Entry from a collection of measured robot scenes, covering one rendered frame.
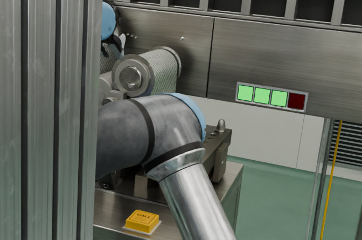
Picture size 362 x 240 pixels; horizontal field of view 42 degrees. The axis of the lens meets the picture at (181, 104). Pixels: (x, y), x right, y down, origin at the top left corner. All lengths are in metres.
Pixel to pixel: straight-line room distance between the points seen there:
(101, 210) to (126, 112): 0.68
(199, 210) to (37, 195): 0.45
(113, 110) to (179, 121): 0.12
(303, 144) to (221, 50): 2.56
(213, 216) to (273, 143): 3.42
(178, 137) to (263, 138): 3.42
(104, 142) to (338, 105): 1.08
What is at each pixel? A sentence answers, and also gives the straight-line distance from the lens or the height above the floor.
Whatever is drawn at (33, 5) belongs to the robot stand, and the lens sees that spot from 0.36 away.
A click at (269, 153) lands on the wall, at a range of 4.25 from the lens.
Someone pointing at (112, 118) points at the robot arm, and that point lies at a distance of 0.77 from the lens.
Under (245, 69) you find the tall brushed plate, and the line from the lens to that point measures 1.71.
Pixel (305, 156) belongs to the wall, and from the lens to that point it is 4.22.
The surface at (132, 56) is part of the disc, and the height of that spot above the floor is 1.32.
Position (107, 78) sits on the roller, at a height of 1.23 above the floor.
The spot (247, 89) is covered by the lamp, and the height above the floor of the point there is 1.20.
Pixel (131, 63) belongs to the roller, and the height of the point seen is 1.30.
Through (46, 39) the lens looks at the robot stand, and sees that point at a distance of 0.37.
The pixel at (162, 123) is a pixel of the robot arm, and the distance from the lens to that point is 0.81.
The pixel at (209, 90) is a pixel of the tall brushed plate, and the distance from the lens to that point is 1.76.
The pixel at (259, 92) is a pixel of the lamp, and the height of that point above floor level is 1.20.
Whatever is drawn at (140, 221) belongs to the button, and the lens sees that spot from 1.32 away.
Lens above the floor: 1.56
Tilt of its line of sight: 15 degrees down
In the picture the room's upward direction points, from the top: 5 degrees clockwise
